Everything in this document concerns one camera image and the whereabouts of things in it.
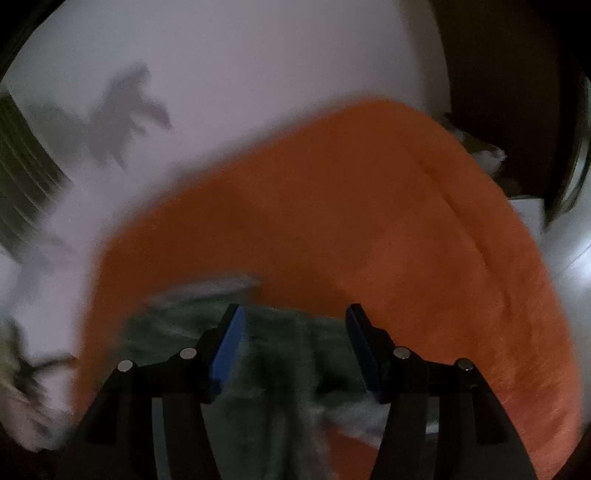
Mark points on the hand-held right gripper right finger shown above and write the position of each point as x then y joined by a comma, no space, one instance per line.
369,350

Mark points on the window vent grille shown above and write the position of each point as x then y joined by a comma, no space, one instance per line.
23,175

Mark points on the white box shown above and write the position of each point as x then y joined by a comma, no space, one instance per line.
526,212

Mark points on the grey fleece jacket pink trim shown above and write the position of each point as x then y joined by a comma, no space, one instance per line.
286,369

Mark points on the orange fleece blanket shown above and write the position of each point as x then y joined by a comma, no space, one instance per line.
369,207

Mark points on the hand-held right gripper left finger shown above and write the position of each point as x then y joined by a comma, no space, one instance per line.
228,350

